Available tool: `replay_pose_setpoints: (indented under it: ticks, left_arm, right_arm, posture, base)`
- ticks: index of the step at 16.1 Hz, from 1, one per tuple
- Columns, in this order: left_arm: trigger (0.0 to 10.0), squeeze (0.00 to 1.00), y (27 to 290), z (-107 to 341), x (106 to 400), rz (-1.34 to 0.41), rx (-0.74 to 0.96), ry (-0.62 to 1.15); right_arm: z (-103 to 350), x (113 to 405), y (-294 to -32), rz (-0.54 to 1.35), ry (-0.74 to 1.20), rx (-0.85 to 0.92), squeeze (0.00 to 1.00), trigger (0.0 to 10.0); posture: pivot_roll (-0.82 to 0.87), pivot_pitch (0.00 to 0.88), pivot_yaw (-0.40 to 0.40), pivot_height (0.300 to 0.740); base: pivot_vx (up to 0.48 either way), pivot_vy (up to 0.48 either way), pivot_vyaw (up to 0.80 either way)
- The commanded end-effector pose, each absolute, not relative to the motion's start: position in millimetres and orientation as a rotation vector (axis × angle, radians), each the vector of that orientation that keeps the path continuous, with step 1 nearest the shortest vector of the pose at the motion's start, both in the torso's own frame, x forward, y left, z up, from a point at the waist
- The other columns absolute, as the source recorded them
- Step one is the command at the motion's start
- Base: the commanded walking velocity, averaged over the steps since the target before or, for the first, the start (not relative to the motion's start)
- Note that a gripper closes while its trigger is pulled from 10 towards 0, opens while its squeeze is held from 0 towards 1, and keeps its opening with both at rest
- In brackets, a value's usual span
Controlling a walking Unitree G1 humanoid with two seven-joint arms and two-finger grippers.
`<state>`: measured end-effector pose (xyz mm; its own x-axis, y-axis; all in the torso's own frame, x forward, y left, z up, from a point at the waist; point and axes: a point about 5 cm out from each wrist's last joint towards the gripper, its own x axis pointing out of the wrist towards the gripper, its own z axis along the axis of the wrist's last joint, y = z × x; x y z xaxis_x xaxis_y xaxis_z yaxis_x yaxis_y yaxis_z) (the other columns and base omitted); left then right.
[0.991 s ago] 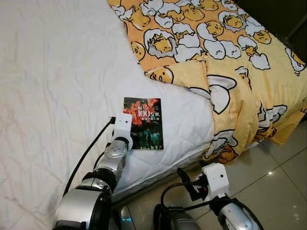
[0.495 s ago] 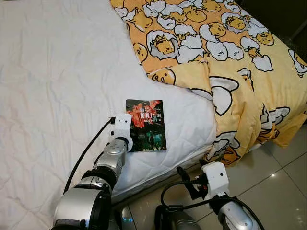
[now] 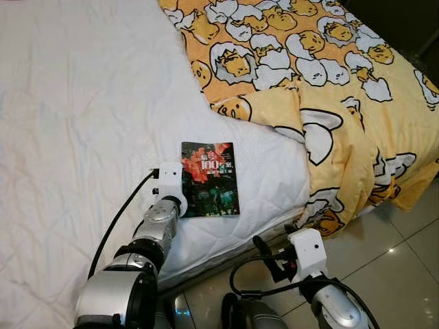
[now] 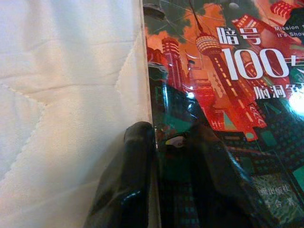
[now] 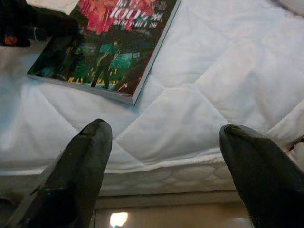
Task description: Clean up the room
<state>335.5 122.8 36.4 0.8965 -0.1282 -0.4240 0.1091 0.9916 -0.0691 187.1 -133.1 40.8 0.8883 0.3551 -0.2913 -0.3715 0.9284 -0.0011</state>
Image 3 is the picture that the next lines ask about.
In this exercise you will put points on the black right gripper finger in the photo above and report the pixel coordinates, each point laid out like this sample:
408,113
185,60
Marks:
263,248

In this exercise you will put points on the dark book with red cover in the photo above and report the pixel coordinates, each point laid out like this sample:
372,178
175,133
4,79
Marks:
211,181

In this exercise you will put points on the yellow cartoon print blanket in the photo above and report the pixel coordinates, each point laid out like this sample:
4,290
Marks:
343,137

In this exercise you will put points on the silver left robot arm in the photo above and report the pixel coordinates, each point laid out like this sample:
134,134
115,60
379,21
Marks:
154,223

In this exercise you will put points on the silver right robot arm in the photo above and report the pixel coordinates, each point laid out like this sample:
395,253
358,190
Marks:
336,305

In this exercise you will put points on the white quilted mattress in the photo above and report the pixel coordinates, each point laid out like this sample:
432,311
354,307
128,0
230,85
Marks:
82,103

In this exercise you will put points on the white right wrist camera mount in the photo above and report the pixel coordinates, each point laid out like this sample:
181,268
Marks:
309,253

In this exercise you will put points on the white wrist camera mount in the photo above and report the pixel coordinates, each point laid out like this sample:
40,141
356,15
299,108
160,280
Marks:
309,253
169,184

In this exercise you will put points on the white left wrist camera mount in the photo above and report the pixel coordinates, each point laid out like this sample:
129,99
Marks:
169,184

